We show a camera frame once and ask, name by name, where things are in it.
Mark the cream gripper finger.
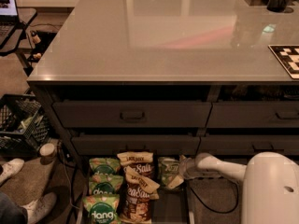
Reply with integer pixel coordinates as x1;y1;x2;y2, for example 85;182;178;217
167;175;184;189

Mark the green jalapeno chip bag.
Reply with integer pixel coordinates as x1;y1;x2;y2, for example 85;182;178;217
158;157;179;189

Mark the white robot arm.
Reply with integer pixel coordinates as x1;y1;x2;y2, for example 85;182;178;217
172;151;299;224

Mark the open bottom left drawer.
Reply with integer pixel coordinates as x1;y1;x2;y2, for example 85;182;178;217
78;157;189;224

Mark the front sea salt chip bag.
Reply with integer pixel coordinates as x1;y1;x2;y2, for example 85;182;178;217
120;166;160;224

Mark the sea salt chip bag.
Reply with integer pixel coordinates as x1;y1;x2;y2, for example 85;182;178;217
117;151;155;178
120;166;160;224

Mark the back sea salt chip bag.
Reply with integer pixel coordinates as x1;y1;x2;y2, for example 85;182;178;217
117;151;155;178

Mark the middle green dang bag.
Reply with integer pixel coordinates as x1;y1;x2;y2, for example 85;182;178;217
89;174;123;195

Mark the green dang bag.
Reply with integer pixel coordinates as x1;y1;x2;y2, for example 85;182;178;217
89;174;123;195
83;194;121;224
89;158;121;175

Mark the back green dang bag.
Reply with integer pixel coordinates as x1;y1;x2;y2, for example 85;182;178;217
89;158;121;175

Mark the top left drawer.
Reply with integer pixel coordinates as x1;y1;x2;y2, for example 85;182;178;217
52;101;211;128

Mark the front green dang bag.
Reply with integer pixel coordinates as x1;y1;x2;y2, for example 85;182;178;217
83;194;121;224

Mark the middle left drawer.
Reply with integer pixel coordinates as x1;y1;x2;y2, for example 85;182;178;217
72;135;200;155

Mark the top right drawer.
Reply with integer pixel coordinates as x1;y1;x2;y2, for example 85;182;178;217
207;101;299;128

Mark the grey kitchen island cabinet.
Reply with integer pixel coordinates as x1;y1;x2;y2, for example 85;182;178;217
28;0;299;170

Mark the white paper cup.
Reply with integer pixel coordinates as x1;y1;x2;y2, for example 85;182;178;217
39;143;57;161

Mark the lower white shoe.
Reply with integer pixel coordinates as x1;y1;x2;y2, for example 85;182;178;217
22;192;57;224

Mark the white shoe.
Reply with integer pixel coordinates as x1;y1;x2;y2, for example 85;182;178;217
22;192;57;224
0;159;24;185

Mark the black and white marker board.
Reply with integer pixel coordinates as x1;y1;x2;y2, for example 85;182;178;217
268;45;299;79

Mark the black plastic crate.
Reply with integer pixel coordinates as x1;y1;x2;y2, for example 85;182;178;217
0;94;51;156

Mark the upper white shoe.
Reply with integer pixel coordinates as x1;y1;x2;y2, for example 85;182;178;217
0;159;24;185

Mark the blue jeans leg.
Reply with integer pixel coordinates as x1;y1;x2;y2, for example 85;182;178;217
0;192;28;224

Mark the dark side desk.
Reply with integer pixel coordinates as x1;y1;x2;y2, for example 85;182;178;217
0;7;37;77

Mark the open laptop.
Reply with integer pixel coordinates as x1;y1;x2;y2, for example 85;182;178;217
0;0;20;48

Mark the black floor cable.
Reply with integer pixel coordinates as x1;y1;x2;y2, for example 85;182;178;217
189;179;240;215

